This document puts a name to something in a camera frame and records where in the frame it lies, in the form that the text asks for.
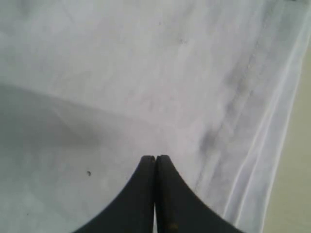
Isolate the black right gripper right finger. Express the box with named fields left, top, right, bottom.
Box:
left=155, top=155, right=240, bottom=233

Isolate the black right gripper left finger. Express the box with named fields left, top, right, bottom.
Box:
left=76, top=156, right=156, bottom=233

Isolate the white t-shirt red lettering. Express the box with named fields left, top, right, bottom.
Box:
left=0, top=0, right=311, bottom=233

